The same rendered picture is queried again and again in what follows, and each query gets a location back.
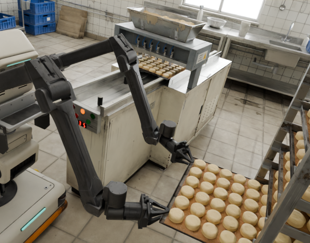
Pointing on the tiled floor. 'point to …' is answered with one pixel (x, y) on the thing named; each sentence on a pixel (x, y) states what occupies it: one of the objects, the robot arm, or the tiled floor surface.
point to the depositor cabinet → (188, 106)
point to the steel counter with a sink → (286, 46)
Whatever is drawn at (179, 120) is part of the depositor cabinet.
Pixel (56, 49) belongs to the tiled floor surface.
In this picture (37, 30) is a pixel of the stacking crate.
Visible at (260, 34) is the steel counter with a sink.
